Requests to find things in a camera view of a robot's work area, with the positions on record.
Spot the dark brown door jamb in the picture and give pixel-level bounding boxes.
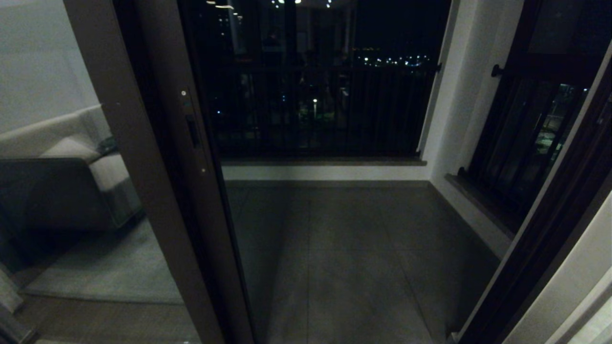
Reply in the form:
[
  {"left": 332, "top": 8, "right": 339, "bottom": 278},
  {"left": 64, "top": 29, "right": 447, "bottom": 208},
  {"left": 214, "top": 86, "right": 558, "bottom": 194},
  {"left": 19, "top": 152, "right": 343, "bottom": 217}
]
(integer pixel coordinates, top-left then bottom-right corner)
[{"left": 457, "top": 43, "right": 612, "bottom": 344}]

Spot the light grey sofa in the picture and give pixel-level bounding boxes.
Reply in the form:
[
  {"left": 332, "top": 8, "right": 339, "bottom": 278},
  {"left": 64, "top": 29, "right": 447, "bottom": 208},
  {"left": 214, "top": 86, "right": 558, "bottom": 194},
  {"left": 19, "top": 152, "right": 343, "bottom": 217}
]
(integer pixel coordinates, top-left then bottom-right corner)
[{"left": 0, "top": 105, "right": 145, "bottom": 235}]

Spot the light grey sofa cushion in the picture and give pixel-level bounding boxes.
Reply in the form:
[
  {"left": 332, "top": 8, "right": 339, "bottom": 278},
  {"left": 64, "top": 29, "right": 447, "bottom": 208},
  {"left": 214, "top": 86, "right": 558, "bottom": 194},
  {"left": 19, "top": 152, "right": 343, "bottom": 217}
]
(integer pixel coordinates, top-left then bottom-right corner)
[{"left": 41, "top": 136, "right": 103, "bottom": 164}]

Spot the grey floor rug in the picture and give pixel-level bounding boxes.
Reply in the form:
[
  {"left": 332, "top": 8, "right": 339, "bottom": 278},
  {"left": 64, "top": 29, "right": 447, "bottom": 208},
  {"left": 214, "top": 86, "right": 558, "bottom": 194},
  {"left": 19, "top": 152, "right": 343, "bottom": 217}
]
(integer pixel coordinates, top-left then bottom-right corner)
[{"left": 22, "top": 217, "right": 185, "bottom": 306}]

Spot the sliding glass door brown frame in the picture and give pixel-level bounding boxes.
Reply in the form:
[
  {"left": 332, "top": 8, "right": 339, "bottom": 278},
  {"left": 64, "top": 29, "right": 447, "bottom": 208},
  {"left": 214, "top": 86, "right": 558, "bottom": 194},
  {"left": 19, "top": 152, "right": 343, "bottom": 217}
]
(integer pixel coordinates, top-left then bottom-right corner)
[{"left": 115, "top": 0, "right": 256, "bottom": 344}]

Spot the long grey stone sill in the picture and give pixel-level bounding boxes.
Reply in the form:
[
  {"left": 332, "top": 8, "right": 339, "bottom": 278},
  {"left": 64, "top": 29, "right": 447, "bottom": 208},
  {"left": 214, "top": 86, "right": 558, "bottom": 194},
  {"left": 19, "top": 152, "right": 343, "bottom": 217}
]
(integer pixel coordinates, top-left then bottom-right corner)
[{"left": 221, "top": 157, "right": 427, "bottom": 167}]

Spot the fixed glass door panel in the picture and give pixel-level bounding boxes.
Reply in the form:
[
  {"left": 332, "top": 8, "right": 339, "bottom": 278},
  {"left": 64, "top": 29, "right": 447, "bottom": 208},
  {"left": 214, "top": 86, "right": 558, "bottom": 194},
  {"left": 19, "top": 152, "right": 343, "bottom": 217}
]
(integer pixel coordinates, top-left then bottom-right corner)
[{"left": 0, "top": 0, "right": 226, "bottom": 344}]

